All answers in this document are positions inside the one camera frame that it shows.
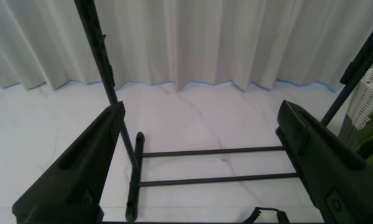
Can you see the white laundry basket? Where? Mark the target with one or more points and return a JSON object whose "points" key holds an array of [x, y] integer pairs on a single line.
{"points": [[366, 93]]}

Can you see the black clothes rack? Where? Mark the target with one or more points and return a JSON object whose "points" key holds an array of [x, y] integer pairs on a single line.
{"points": [[133, 193]]}

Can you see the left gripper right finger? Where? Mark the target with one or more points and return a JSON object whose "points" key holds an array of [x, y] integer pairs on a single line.
{"points": [[335, 174]]}

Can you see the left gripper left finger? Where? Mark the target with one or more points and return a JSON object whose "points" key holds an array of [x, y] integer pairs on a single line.
{"points": [[77, 177]]}

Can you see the white curtain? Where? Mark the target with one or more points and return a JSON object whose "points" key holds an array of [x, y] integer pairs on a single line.
{"points": [[205, 40]]}

